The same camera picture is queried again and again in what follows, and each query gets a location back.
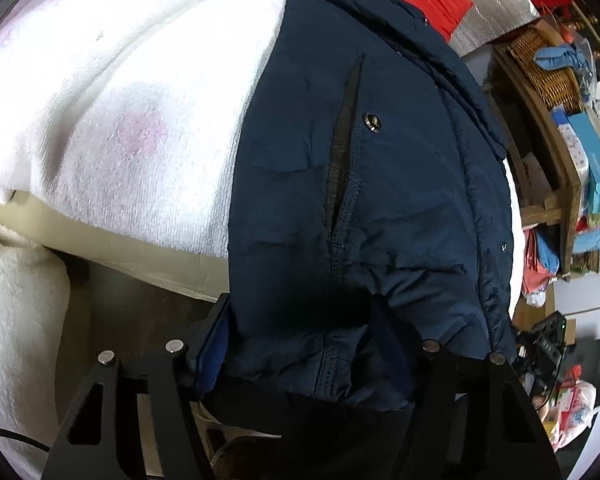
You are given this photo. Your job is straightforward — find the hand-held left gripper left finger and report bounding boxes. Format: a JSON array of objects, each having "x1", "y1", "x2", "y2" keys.
[{"x1": 42, "y1": 292, "x2": 233, "y2": 480}]

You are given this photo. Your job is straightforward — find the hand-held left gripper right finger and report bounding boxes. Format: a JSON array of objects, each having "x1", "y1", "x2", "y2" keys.
[{"x1": 405, "y1": 339, "x2": 563, "y2": 480}]

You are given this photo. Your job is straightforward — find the navy blue padded jacket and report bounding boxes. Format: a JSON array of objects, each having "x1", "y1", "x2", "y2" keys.
[{"x1": 197, "y1": 0, "x2": 518, "y2": 413}]

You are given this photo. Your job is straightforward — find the white and red plastic bag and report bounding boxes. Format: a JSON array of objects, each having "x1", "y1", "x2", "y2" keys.
[{"x1": 540, "y1": 367, "x2": 600, "y2": 453}]

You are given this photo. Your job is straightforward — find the coral cloth stack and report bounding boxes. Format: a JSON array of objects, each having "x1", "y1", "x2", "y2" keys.
[{"x1": 522, "y1": 227, "x2": 551, "y2": 301}]

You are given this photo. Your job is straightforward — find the blue cloth stack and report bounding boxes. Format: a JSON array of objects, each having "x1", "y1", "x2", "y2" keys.
[{"x1": 537, "y1": 230, "x2": 563, "y2": 273}]

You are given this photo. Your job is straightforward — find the cream sofa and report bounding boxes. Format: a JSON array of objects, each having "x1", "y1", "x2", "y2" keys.
[{"x1": 0, "y1": 190, "x2": 231, "y2": 306}]

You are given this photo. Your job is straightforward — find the person's legs in black pants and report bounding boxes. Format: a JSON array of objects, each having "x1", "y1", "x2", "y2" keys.
[{"x1": 202, "y1": 385, "x2": 421, "y2": 480}]

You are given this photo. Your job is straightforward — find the light blue cardboard box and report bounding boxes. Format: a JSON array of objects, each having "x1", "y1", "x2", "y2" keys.
[{"x1": 565, "y1": 110, "x2": 600, "y2": 213}]

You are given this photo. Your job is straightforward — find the wooden shelf unit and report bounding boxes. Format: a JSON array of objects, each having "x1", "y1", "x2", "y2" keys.
[{"x1": 490, "y1": 42, "x2": 588, "y2": 281}]

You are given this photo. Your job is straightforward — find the white plush throw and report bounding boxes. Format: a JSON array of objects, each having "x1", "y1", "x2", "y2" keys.
[{"x1": 0, "y1": 240, "x2": 71, "y2": 476}]

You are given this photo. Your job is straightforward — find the patterned tissue pack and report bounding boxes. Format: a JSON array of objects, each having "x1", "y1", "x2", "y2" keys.
[{"x1": 550, "y1": 105, "x2": 591, "y2": 173}]

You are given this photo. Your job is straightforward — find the wicker basket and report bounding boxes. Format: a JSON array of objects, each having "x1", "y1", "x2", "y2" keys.
[{"x1": 507, "y1": 25, "x2": 586, "y2": 113}]

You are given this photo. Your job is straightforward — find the white fleece blanket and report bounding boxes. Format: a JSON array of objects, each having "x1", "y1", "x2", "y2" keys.
[{"x1": 0, "y1": 0, "x2": 527, "y2": 311}]

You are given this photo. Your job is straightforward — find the silver foil insulation panel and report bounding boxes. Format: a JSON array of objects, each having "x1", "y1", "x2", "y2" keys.
[{"x1": 427, "y1": 0, "x2": 541, "y2": 58}]

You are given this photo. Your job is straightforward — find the black cable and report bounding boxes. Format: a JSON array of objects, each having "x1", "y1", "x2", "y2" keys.
[{"x1": 0, "y1": 427, "x2": 53, "y2": 453}]

